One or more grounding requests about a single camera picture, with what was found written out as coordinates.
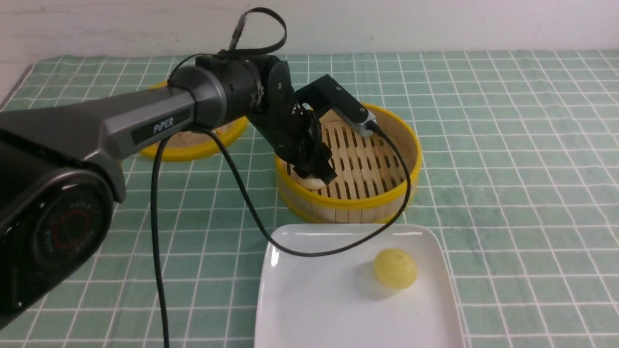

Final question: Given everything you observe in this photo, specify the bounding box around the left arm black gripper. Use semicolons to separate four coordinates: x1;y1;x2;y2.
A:
249;94;338;185

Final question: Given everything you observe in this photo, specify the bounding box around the white steamed bun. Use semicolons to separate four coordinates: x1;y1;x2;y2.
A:
294;174;326;191

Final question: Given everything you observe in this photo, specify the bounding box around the yellow steamed bun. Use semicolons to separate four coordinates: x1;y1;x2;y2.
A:
373;247;418;290

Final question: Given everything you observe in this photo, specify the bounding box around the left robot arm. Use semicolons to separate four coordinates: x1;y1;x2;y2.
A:
1;52;336;328

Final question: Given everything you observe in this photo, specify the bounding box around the white square plate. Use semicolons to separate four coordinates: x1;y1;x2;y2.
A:
254;224;466;348

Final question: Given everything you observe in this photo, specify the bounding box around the bamboo steamer basket yellow rim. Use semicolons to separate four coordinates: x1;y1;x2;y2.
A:
275;103;423;223

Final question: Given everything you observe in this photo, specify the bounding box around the yellow woven steamer lid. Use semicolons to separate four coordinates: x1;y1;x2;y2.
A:
139;81;249;162

